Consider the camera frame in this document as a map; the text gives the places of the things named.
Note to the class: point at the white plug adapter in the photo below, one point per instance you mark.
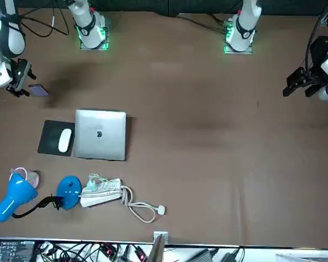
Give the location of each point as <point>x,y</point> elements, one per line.
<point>91,185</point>

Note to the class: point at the white power strip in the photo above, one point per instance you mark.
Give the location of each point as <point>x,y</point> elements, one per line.
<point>104,195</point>

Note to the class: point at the black labelled power adapter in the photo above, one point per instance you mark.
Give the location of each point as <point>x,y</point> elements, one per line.
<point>13,249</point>

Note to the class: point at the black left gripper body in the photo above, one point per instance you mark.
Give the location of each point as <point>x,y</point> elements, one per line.
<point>317,54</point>

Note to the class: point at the white computer mouse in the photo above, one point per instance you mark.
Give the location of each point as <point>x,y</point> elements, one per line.
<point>64,140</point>

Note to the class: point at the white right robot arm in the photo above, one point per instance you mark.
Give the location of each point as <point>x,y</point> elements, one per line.
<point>16,45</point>

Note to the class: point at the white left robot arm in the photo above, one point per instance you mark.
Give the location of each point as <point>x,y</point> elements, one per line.
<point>246,24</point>

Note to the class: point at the blue desk lamp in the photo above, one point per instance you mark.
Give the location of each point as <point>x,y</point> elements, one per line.
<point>13,196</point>

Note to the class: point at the aluminium profile post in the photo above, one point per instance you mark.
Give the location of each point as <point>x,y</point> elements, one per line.
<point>158,248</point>

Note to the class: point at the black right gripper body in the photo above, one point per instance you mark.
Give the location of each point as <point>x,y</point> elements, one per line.
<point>17,72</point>

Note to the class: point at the black mouse pad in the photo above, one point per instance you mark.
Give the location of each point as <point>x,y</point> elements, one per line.
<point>49,136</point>

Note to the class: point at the silver grey laptop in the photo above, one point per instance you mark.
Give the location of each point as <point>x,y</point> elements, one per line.
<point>101,136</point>

